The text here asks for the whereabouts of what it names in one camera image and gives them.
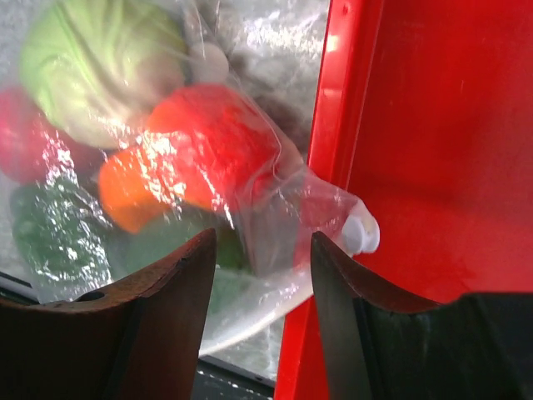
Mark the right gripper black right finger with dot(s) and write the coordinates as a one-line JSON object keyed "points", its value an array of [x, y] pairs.
{"points": [[382, 342]]}

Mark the clear zip top bag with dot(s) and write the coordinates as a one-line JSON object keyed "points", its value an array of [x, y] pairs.
{"points": [[275, 228]]}

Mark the green bell pepper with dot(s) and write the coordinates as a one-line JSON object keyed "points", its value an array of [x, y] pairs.
{"points": [[61, 233]]}

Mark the green lime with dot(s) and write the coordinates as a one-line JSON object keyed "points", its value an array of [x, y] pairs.
{"points": [[162, 236]]}

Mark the red apple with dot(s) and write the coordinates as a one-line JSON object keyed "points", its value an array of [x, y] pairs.
{"points": [[31, 147]]}

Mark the light green apple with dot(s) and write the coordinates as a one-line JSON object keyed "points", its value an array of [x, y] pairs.
{"points": [[93, 67]]}

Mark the red tomato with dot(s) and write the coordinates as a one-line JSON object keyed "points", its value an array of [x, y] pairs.
{"points": [[211, 138]]}

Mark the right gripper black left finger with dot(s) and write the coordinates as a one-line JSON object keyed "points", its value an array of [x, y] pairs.
{"points": [[137, 338]]}

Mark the red plastic bin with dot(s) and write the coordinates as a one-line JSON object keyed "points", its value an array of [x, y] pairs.
{"points": [[424, 110]]}

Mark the orange fruit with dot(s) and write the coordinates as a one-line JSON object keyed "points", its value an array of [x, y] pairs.
{"points": [[134, 189]]}

